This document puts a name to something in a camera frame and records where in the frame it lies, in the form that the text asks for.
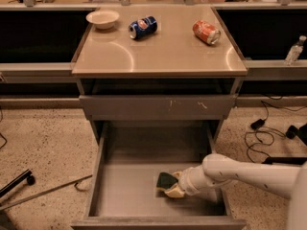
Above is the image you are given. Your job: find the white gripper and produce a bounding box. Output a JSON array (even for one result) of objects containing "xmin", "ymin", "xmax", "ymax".
[{"xmin": 164, "ymin": 166, "xmax": 221, "ymax": 198}]

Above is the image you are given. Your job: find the green yellow sponge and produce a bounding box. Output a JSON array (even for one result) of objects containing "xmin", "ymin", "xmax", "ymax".
[{"xmin": 156, "ymin": 172, "xmax": 177, "ymax": 192}]

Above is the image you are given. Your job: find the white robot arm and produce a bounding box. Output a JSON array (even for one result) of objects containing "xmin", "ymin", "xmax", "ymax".
[{"xmin": 156, "ymin": 153, "xmax": 307, "ymax": 230}]

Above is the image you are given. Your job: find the open middle drawer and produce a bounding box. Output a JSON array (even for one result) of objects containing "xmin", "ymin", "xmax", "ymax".
[{"xmin": 71, "ymin": 122, "xmax": 246, "ymax": 230}]

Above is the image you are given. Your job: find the closed grey top drawer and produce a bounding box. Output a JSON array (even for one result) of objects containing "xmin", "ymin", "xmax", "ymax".
[{"xmin": 80, "ymin": 95, "xmax": 235, "ymax": 121}]

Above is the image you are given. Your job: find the grey drawer cabinet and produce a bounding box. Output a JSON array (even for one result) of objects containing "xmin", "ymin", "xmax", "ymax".
[{"xmin": 72, "ymin": 4, "xmax": 247, "ymax": 136}]

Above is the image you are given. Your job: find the thin metal rod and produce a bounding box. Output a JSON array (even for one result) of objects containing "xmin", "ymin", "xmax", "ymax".
[{"xmin": 0, "ymin": 174, "xmax": 93, "ymax": 211}]

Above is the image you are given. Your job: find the black office chair base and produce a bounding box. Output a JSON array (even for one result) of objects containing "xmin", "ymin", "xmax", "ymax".
[{"xmin": 264, "ymin": 124, "xmax": 307, "ymax": 166}]

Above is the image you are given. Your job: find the black stand with caster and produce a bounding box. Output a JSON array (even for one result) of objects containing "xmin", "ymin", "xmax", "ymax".
[{"xmin": 0, "ymin": 170, "xmax": 35, "ymax": 197}]

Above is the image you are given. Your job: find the orange soda can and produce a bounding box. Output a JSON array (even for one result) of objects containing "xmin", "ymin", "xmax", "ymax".
[{"xmin": 193, "ymin": 20, "xmax": 221, "ymax": 45}]

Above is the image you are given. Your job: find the blue soda can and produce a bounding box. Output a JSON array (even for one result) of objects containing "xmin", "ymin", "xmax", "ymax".
[{"xmin": 129, "ymin": 16, "xmax": 157, "ymax": 40}]

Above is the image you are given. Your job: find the clear plastic water bottle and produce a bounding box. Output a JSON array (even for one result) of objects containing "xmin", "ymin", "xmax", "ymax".
[{"xmin": 284, "ymin": 35, "xmax": 307, "ymax": 66}]

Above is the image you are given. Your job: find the white ceramic bowl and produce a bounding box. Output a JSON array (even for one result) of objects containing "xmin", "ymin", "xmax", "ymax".
[{"xmin": 86, "ymin": 10, "xmax": 120, "ymax": 30}]

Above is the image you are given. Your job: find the black power adapter cable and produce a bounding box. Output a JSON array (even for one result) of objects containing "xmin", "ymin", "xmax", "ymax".
[{"xmin": 244, "ymin": 94, "xmax": 307, "ymax": 163}]

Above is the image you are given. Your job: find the black cable at left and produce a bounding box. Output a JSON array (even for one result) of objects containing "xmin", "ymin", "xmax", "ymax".
[{"xmin": 0, "ymin": 105, "xmax": 9, "ymax": 150}]

